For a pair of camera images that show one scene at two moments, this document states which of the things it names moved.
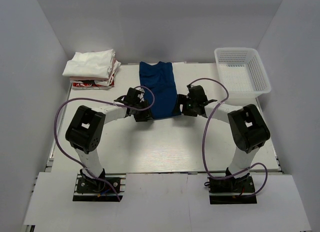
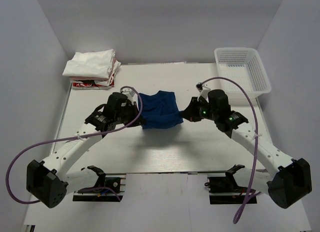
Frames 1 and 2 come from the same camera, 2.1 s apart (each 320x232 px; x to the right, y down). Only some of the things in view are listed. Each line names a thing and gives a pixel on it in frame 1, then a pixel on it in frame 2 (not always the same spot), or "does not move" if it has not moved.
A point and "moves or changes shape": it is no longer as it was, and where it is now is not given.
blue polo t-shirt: [160, 78] moves or changes shape
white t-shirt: [98, 64] does not move
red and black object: [87, 83] does not move
